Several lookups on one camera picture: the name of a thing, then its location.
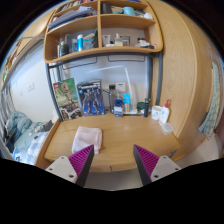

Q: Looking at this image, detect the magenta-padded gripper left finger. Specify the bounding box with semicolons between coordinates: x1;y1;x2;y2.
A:
44;143;95;188

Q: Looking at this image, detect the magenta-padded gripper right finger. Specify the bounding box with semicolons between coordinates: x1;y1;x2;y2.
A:
132;143;183;187

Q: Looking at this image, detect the pale pink towel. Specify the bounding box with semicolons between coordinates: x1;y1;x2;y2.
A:
71;125;104;155

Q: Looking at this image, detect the clear plastic container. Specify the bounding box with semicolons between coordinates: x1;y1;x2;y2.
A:
160;122;175;136

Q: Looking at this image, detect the bed with checked sheet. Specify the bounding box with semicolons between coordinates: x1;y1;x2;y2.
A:
0;111;55;166

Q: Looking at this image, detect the white bottle red cap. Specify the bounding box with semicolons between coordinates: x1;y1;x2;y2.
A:
158;98;172;126

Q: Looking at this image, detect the white mug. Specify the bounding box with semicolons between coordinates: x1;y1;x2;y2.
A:
150;105;163;122

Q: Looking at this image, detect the black slim bottle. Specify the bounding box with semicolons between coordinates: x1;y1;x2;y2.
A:
143;97;152;118

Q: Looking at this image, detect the light blue duvet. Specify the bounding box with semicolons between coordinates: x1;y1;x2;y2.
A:
5;111;35;138

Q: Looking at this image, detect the dark green jar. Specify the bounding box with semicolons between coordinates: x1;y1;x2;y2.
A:
136;101;146;112

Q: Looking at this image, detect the green toy figure box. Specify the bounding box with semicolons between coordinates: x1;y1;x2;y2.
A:
52;77;84;121

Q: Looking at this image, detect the small blue box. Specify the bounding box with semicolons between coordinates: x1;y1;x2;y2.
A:
113;98;125;118

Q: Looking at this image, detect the blue robot model box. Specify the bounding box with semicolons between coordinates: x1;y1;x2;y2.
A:
76;79;106;117

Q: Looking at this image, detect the green patterned hanging cloth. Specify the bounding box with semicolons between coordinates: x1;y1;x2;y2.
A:
198;61;223;137

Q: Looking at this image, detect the white wall socket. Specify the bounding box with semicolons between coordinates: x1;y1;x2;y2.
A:
26;83;36;94

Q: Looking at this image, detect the wooden shelf unit grey frame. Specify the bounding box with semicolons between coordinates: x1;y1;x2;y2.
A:
43;0;165;122

